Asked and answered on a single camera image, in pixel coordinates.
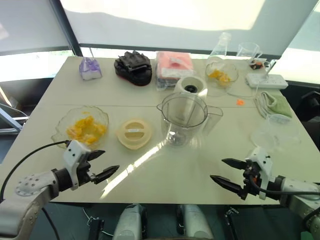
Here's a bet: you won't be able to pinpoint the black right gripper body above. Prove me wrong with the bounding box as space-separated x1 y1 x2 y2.
240 161 264 201

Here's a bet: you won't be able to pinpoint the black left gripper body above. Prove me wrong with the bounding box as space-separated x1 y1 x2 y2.
77 160 98 187

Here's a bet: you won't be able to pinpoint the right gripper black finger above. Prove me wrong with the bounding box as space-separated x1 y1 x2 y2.
221 157 248 171
209 174 245 199

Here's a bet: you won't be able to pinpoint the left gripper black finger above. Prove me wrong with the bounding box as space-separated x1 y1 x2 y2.
93 164 121 186
87 149 107 163

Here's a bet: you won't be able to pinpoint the yellow orange fruit pulp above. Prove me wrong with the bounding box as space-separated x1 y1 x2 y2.
208 69 232 87
65 114 109 146

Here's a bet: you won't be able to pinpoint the clear blender jar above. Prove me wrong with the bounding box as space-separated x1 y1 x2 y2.
156 91 224 149

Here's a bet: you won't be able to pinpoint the black table clamp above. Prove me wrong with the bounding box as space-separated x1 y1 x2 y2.
87 215 105 240
224 206 239 240

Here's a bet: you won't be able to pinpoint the cream blender lid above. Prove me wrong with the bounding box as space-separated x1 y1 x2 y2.
115 118 154 151

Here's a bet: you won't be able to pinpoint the wavy clear glass bowl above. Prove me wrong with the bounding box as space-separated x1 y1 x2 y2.
51 104 110 151

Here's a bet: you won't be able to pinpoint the grey rounded robot leg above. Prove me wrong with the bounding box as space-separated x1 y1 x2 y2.
175 204 214 240
113 203 149 240

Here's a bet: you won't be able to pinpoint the clear plastic measuring cup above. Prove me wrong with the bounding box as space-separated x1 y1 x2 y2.
250 113 302 152

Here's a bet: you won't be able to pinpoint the green and white folded towel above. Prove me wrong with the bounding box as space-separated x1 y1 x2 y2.
253 90 294 119

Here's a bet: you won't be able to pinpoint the purple and white pouch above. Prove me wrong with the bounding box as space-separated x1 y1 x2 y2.
78 46 103 82

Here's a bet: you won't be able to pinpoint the white blender base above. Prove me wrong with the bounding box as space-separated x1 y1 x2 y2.
174 76 209 103

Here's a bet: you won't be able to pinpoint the white power strip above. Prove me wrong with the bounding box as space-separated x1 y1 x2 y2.
244 73 289 89

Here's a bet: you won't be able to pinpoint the round clear glass bowl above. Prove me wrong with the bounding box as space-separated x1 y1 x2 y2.
204 56 240 97

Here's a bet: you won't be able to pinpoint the black fabric bag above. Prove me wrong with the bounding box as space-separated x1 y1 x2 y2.
113 50 153 87

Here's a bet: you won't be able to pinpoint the black equipment beside table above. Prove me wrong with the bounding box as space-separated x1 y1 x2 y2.
294 90 320 124

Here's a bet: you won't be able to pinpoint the small black and orange object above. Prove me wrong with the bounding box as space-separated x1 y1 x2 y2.
249 59 267 71

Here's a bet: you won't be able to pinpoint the clear glass beaker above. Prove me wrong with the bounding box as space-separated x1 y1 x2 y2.
235 42 264 61

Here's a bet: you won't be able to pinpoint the pink cloths in plastic wrap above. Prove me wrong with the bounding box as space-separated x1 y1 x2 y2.
154 50 196 92

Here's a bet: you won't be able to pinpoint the clear glass conical flask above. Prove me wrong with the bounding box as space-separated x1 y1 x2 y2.
208 32 232 60

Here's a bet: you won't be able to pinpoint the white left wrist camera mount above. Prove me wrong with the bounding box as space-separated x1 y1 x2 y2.
62 139 92 190

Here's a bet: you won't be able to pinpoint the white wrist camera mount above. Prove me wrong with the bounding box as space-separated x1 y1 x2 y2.
244 146 275 195
62 139 92 190

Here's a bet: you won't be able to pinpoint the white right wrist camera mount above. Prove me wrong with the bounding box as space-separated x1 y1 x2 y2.
244 146 275 195

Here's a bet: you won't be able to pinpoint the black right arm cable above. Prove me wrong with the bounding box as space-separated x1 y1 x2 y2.
249 174 320 199

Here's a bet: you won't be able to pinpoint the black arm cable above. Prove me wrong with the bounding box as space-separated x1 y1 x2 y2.
0 140 72 204
249 174 320 199

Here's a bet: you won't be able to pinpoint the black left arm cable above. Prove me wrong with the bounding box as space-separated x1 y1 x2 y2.
0 140 72 204

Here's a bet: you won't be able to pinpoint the white power cable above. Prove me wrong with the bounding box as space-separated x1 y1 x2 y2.
226 59 274 99

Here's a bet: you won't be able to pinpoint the dark window frame post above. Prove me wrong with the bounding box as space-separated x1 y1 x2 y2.
47 0 84 58

